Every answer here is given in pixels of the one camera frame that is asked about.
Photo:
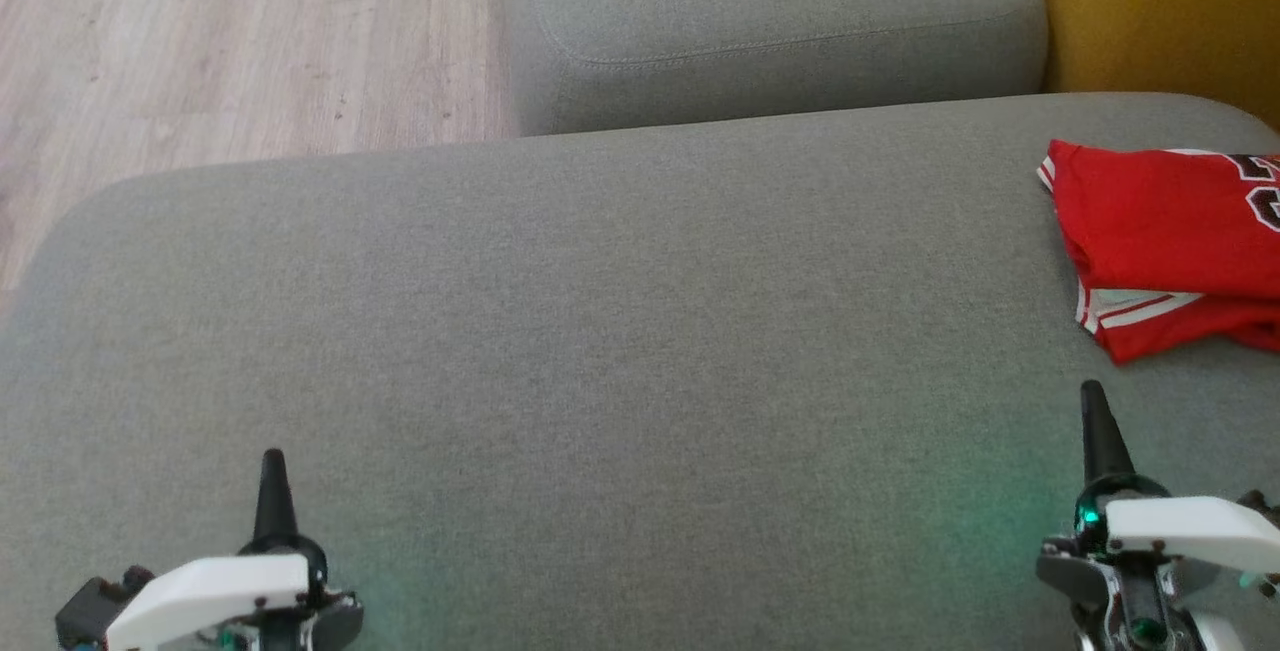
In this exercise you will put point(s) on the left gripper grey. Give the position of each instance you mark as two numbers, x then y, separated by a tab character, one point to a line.
335	621

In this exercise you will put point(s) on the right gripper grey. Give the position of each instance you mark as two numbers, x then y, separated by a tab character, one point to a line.
1090	571

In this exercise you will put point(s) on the red basketball jersey with lettering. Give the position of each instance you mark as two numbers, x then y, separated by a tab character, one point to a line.
1150	221

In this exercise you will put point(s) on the large grey sofa seat cushion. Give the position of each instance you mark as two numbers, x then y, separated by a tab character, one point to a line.
600	381

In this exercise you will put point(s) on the wide yellow sofa backrest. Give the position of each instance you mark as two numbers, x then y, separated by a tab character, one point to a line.
1160	11

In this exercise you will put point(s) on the small grey sofa seat cushion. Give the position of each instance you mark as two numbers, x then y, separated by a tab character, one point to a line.
770	11

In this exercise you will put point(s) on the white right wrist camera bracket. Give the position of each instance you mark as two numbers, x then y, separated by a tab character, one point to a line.
1190	526

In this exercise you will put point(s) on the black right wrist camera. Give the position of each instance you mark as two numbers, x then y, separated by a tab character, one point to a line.
1262	509

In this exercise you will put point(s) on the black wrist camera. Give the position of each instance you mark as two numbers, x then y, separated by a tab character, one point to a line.
1262	509
95	606

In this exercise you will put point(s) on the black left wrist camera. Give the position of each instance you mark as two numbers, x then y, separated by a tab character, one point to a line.
95	606

